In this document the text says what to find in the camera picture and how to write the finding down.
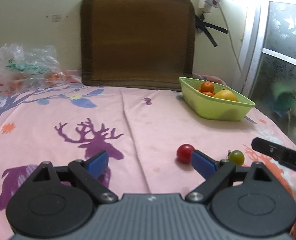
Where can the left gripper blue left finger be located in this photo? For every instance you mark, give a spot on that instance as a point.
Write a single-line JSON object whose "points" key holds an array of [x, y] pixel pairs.
{"points": [[86, 174]]}

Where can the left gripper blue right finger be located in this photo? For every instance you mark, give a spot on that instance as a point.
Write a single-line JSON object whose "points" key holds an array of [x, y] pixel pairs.
{"points": [[218, 175]]}

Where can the red cherry tomato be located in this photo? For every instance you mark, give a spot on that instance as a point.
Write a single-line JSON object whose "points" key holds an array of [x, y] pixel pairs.
{"points": [[184, 153]]}

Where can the green tomato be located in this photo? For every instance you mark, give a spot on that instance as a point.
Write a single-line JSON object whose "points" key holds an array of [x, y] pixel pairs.
{"points": [[236, 157]]}

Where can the orange tangerine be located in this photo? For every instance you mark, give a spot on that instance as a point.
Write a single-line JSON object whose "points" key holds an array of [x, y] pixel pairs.
{"points": [[207, 87], [208, 94]]}

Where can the large yellow grapefruit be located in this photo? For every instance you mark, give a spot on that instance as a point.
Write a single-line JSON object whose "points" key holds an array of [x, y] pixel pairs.
{"points": [[225, 94]]}

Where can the pink deer print bedsheet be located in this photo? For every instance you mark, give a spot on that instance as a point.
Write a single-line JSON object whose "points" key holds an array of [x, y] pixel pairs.
{"points": [[140, 129]]}

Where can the green plastic basket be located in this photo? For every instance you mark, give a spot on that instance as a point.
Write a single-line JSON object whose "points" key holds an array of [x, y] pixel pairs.
{"points": [[211, 108]]}

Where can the frosted glass window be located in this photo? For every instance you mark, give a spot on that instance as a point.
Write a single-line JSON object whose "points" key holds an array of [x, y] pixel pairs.
{"points": [[268, 61]]}

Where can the clear plastic bag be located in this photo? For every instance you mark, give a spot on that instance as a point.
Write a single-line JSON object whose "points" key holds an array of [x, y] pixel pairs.
{"points": [[22, 69]]}

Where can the brown woven seat cushion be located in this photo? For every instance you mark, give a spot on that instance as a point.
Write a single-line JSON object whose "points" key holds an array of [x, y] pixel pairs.
{"points": [[145, 44]]}

